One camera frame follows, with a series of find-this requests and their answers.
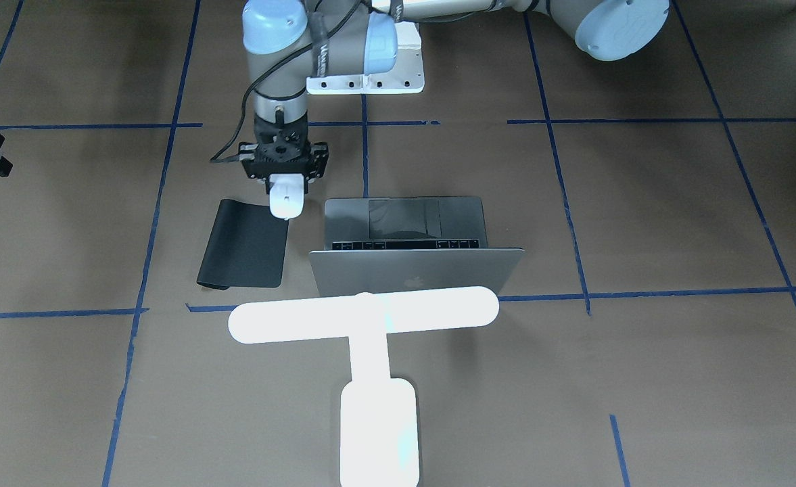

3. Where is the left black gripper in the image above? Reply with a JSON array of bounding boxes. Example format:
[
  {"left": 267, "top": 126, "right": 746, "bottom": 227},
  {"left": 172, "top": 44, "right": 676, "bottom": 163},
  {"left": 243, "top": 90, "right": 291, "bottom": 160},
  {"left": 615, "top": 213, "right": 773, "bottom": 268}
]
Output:
[{"left": 238, "top": 114, "right": 329, "bottom": 185}]

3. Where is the white computer mouse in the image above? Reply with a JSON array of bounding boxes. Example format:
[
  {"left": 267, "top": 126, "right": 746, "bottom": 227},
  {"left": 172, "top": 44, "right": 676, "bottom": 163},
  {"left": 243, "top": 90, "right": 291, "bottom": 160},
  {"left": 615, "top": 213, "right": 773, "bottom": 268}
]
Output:
[{"left": 268, "top": 175, "right": 306, "bottom": 220}]

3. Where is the black mouse pad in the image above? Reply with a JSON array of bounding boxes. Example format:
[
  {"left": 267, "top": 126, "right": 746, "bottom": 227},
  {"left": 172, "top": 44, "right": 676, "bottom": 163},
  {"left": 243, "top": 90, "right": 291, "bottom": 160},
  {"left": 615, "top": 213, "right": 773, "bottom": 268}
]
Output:
[{"left": 196, "top": 198, "right": 289, "bottom": 290}]

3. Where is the grey laptop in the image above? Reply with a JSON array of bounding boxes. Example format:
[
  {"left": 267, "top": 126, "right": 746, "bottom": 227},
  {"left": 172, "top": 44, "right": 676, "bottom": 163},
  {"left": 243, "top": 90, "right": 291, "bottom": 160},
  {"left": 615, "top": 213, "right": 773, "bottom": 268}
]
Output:
[{"left": 309, "top": 196, "right": 525, "bottom": 297}]

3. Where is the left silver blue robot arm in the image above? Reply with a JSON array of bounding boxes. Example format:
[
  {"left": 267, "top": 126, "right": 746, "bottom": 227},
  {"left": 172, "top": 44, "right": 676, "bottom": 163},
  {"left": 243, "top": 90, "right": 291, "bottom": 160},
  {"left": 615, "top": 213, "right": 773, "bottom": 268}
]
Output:
[{"left": 211, "top": 1, "right": 670, "bottom": 184}]

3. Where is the white desk lamp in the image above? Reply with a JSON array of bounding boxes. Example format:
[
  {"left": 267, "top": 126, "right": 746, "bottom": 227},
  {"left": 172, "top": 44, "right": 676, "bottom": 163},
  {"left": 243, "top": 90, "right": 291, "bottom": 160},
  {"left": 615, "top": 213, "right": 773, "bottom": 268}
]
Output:
[{"left": 228, "top": 286, "right": 500, "bottom": 486}]

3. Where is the black braided left gripper cable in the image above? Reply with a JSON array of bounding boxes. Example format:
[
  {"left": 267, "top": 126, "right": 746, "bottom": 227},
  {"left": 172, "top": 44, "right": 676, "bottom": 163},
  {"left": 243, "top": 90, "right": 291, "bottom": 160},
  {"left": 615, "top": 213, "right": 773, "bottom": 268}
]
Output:
[{"left": 210, "top": 0, "right": 365, "bottom": 164}]

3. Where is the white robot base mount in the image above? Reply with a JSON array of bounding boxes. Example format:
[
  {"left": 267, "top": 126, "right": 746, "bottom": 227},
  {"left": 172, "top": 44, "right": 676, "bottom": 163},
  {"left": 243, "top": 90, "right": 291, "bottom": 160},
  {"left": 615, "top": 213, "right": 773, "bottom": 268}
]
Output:
[{"left": 307, "top": 22, "right": 425, "bottom": 95}]

